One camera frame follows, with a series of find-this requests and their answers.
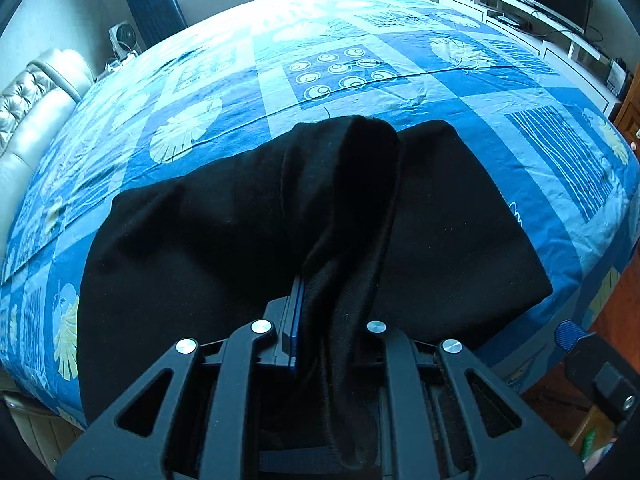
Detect beige padded bed base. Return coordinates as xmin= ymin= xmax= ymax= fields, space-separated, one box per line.
xmin=0 ymin=390 xmax=91 ymax=461

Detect black studded pants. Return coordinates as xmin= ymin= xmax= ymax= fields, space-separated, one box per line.
xmin=77 ymin=115 xmax=553 ymax=468

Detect dark blue curtain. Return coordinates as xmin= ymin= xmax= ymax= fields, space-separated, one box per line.
xmin=111 ymin=0 xmax=188 ymax=53

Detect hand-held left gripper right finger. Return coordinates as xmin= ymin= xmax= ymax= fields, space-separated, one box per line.
xmin=350 ymin=317 xmax=586 ymax=480

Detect beige tufted leather headboard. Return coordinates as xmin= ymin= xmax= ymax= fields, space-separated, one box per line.
xmin=0 ymin=47 xmax=96 ymax=256

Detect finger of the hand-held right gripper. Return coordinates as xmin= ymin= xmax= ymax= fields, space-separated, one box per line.
xmin=555 ymin=319 xmax=640 ymax=428

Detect blue patterned bedsheet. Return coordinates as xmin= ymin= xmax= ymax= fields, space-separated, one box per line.
xmin=0 ymin=0 xmax=640 ymax=426

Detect white television cabinet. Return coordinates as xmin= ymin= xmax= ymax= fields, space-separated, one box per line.
xmin=439 ymin=0 xmax=626 ymax=116

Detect white table fan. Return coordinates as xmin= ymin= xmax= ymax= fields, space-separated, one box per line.
xmin=107 ymin=21 xmax=138 ymax=58

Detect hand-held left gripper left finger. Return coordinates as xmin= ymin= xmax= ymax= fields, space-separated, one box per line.
xmin=55 ymin=275 xmax=306 ymax=480

